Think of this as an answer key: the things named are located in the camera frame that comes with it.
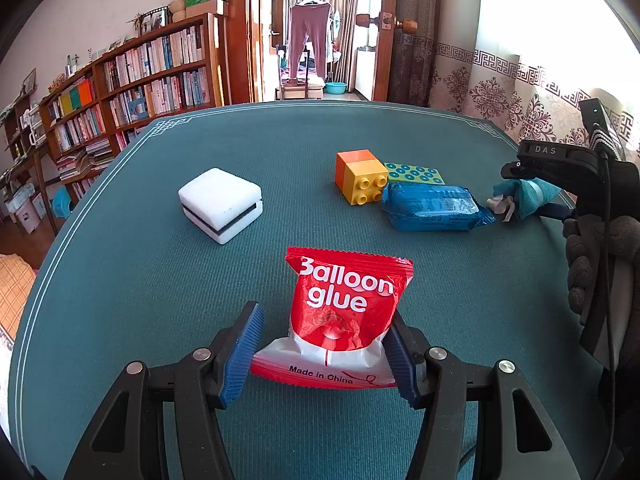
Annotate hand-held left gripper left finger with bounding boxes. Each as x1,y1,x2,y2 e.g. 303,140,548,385
64,301,266,480

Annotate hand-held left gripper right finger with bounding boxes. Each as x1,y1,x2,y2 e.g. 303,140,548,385
382,310,581,480

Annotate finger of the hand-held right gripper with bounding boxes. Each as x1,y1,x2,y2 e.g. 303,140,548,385
537,202,581,222
501,159,577,196

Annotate teal cloth bundle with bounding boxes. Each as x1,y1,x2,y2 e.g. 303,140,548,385
486,177,565,223

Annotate red glue packet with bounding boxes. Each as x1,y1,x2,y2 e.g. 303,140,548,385
250,246,415,391

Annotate green dotted block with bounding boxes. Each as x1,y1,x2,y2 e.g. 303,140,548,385
384,162,445,186

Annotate white sponge with black stripe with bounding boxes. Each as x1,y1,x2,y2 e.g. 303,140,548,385
178,167,263,245

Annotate person's right hand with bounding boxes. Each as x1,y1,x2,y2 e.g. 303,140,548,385
562,214,640,328

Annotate white floral patterned curtain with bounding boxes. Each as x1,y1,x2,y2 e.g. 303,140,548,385
430,0,640,161

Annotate blue wet wipes packet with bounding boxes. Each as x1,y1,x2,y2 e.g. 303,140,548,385
381,182,497,232

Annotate orange and yellow toy brick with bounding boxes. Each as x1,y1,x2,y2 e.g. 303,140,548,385
335,149,390,207

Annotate brown patterned curtain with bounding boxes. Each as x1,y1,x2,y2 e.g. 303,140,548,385
387,0,442,109

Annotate wooden door with round knobs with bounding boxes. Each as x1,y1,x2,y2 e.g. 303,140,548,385
355,0,419,104

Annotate blue plastic stool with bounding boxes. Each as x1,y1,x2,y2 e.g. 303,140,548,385
51,187,74,219

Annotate orange plaid blanket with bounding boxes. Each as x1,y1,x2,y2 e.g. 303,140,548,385
0,254,37,341

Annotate beige pleated curtain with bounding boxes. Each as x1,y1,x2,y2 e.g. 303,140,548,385
286,0,359,86

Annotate wooden chair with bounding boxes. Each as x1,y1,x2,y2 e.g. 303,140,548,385
276,45,314,101

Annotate white and pink storage bin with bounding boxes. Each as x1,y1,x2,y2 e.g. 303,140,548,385
5,185,44,234

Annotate mauve hanging pants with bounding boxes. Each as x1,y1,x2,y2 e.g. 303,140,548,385
286,2,333,84

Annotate wooden bookshelf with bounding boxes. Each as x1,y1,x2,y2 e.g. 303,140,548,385
39,12,226,201

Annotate dark wooden side shelf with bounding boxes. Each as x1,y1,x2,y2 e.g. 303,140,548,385
0,95,51,231

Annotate rows of books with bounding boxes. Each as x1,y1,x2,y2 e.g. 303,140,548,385
47,25,211,196

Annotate beige cardboard box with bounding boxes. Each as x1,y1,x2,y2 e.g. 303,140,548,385
186,0,230,18

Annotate wooden door with lever handle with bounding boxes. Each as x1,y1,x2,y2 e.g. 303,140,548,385
227,0,287,107

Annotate filmstrip photo frame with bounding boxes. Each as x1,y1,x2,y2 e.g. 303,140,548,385
140,7,171,34

